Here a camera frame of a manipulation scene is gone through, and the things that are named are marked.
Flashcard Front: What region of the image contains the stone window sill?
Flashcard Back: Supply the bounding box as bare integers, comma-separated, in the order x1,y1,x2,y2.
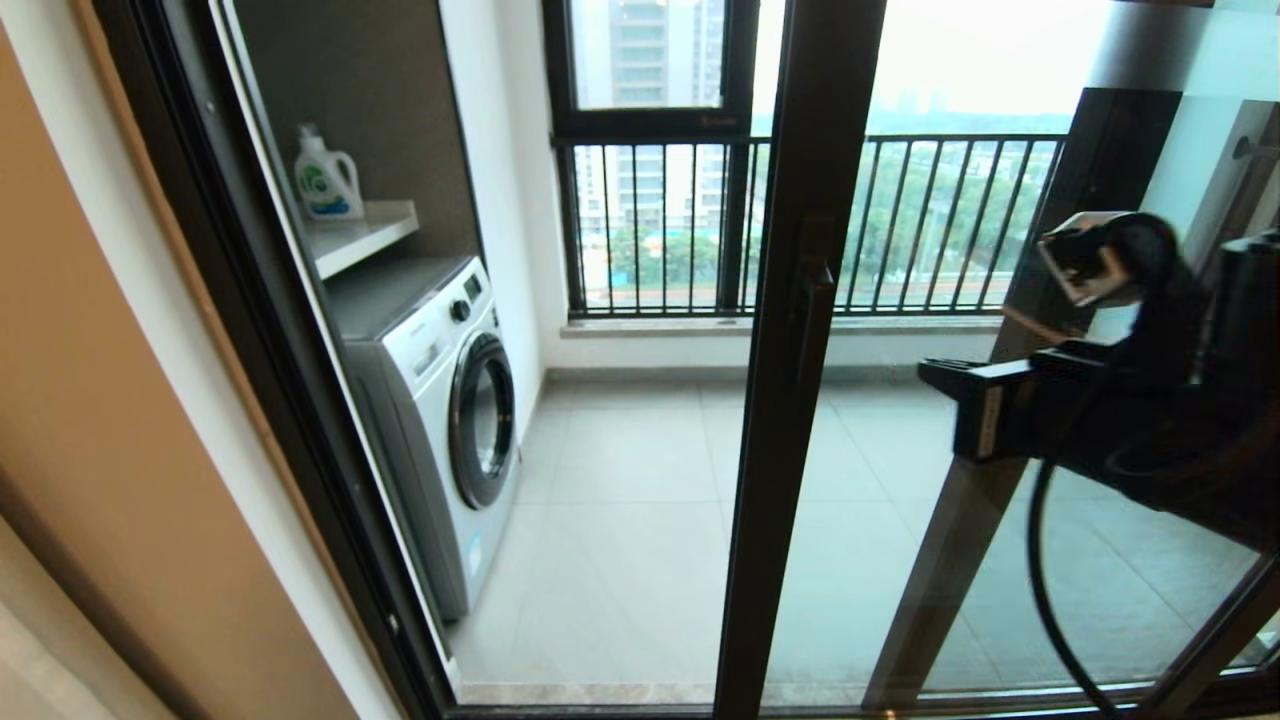
560,315,1006,343

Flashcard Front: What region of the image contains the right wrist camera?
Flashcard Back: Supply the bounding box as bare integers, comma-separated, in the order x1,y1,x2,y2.
1038,210,1206,346

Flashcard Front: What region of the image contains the dark outer door frame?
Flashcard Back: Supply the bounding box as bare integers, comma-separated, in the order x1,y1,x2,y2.
95,0,1280,720

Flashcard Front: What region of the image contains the dark-framed glass sliding door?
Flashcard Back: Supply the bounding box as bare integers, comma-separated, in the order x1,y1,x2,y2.
712,0,1280,720

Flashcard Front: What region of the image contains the white front-load washing machine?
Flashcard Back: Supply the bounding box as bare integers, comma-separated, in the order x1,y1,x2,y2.
325,255,523,623

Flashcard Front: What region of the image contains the dark casement window frame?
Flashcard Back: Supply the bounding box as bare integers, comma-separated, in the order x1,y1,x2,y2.
540,0,761,321

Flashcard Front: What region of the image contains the black metal balcony railing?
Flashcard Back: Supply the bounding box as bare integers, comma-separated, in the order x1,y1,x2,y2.
555,133,1069,319

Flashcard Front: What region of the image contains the white cabinet shelf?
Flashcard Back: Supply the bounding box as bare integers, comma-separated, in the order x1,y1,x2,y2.
303,200,421,281

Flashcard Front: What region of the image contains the white detergent bottle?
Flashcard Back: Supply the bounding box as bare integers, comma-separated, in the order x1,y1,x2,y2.
293,123,366,221

